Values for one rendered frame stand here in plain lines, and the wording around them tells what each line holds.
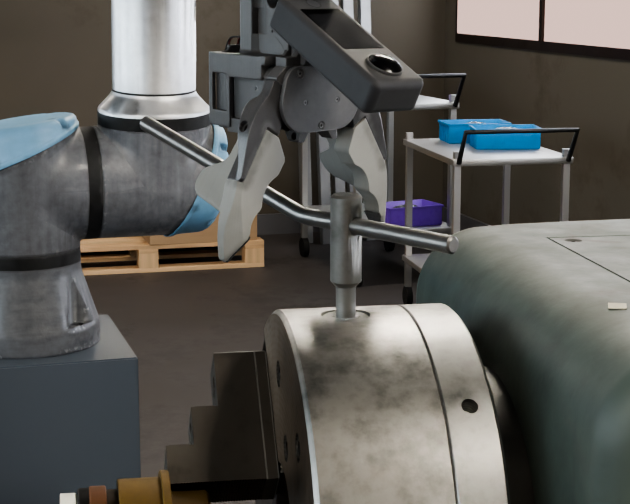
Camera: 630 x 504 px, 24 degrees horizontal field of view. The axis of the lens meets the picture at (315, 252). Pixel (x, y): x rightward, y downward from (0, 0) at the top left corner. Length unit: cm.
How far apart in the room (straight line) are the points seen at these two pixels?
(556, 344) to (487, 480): 10
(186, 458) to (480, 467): 23
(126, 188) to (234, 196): 50
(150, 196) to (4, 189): 14
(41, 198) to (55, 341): 14
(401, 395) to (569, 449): 11
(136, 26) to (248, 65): 47
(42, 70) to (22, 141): 677
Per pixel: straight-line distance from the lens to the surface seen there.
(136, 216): 148
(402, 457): 93
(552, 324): 99
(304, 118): 100
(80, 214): 147
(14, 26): 819
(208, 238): 749
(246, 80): 102
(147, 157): 147
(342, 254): 100
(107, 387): 146
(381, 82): 93
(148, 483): 104
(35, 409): 146
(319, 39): 97
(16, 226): 146
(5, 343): 147
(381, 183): 107
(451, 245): 94
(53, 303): 147
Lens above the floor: 147
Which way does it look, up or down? 11 degrees down
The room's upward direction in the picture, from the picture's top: straight up
